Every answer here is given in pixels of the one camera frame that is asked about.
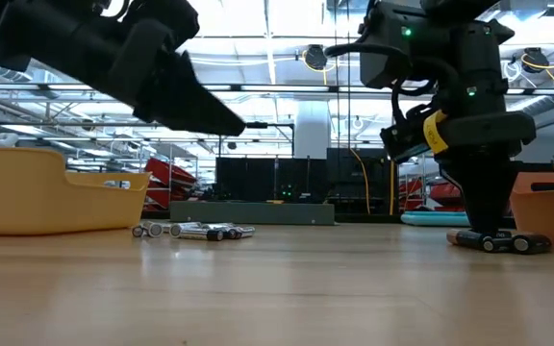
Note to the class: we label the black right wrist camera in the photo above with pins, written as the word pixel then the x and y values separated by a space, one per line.
pixel 404 139

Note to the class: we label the red metal cart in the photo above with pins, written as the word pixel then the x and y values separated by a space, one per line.
pixel 443 192
pixel 171 175

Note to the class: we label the white duct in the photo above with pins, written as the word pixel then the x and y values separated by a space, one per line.
pixel 5 139

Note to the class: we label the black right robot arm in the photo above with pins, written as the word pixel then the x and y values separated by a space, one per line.
pixel 464 43

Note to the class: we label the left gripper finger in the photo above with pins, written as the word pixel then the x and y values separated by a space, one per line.
pixel 185 79
pixel 181 115

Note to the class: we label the blue calculator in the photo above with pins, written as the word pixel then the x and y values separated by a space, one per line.
pixel 431 219

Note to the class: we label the black battery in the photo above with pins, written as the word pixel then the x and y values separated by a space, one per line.
pixel 496 242
pixel 464 239
pixel 532 243

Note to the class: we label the black distant station frame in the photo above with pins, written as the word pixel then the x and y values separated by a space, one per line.
pixel 258 125

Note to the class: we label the black equipment rack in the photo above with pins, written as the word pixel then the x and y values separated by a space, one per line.
pixel 258 178
pixel 344 178

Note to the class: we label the yellow plastic bin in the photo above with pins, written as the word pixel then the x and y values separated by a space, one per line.
pixel 27 192

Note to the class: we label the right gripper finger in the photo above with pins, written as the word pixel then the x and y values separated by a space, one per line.
pixel 471 192
pixel 497 192

